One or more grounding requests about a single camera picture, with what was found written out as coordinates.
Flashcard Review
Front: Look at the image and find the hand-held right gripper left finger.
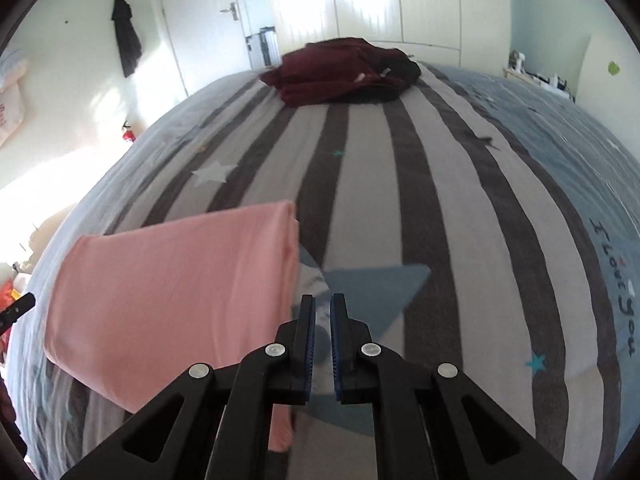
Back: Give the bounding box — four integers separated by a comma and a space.
60, 294, 317, 480

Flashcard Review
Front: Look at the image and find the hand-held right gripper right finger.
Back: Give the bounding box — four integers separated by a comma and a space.
330, 292, 578, 480

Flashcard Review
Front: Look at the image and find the striped star-print bed sheet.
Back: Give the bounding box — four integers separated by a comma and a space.
5, 57, 640, 480

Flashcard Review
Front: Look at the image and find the silver ribbed suitcase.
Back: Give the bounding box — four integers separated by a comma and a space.
245, 27, 280, 70

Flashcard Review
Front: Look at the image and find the white bed headboard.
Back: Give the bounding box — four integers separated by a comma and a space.
575, 35, 640, 161

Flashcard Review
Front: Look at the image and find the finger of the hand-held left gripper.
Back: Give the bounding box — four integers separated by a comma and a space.
0, 294, 37, 333

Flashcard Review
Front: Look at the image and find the maroon garment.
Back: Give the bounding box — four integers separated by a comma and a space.
259, 37, 421, 108

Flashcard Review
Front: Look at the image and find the cream wooden wardrobe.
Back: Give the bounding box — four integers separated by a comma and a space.
262, 0, 511, 68

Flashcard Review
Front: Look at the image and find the black garment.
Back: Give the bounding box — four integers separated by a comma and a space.
345, 50, 422, 103

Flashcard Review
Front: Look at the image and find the dark hanging garment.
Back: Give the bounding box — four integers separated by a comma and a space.
111, 0, 143, 79

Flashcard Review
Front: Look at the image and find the cream box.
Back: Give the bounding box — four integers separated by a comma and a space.
22, 210, 78, 276

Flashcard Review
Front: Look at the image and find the light wooden nightstand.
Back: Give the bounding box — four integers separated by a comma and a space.
502, 67, 576, 98

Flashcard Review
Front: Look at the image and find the white tote bag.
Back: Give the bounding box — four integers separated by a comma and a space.
0, 77, 28, 148

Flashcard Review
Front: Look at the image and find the pink shirt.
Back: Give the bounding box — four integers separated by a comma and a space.
44, 200, 301, 453

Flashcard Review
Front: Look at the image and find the red and yellow packaging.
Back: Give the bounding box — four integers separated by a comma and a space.
0, 270, 31, 311

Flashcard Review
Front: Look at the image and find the white door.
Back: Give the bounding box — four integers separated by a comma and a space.
152, 0, 273, 98

